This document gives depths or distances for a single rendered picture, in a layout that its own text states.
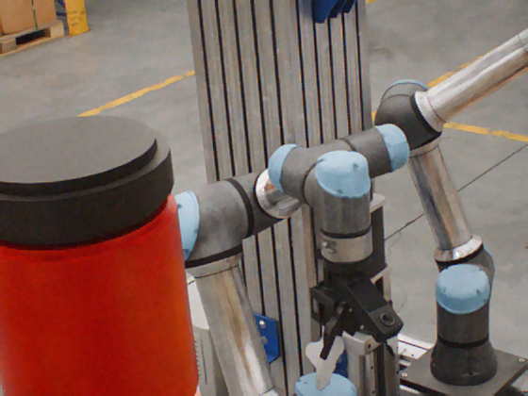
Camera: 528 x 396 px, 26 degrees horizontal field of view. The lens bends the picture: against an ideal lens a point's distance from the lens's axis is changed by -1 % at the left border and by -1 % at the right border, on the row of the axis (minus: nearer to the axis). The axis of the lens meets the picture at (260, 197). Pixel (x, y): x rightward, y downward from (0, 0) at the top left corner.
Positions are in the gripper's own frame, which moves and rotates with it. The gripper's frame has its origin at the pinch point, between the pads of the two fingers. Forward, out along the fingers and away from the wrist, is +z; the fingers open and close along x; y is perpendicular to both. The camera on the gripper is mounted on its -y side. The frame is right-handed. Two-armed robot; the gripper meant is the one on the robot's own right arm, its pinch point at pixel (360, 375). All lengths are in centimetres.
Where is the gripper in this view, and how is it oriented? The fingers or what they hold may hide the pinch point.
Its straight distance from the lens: 176.6
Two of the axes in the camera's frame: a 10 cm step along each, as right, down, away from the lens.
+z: 0.7, 9.2, 3.9
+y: -5.7, -2.8, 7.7
